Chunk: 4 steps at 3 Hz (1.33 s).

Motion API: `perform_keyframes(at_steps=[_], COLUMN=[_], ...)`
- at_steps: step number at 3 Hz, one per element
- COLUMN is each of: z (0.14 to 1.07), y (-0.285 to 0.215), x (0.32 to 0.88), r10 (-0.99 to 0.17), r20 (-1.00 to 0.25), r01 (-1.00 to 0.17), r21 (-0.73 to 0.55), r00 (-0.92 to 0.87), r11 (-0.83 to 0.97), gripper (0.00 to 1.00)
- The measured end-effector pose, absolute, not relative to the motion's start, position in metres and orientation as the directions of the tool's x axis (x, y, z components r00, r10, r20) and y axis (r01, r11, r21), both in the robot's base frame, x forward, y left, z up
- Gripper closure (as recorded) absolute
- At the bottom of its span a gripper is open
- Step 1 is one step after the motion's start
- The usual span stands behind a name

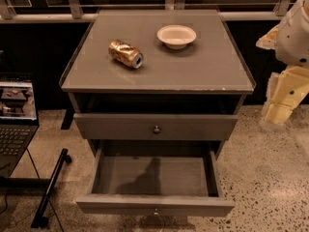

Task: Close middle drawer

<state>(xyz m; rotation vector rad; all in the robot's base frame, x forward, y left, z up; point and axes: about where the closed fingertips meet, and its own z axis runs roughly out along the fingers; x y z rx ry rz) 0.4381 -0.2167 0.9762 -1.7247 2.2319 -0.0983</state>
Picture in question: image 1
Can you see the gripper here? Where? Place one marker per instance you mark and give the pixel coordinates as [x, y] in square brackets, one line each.
[294, 42]

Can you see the crushed gold soda can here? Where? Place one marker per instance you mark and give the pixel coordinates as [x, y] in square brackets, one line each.
[126, 53]

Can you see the black table leg frame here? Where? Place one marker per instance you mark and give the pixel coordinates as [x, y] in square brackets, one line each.
[36, 186]

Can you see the metal window railing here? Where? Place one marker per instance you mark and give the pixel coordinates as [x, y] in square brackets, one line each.
[77, 7]

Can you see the grey drawer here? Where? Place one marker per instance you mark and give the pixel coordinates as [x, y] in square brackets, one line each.
[155, 126]
[166, 182]

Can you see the grey drawer cabinet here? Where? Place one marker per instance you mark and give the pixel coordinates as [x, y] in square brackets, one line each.
[208, 77]

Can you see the grey top drawer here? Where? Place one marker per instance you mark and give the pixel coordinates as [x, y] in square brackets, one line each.
[155, 126]

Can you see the open black laptop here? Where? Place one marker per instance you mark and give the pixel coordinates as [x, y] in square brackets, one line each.
[18, 119]

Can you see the white paper bowl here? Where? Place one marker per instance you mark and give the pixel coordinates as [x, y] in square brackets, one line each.
[176, 36]

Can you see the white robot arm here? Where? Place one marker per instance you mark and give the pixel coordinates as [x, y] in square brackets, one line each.
[290, 41]

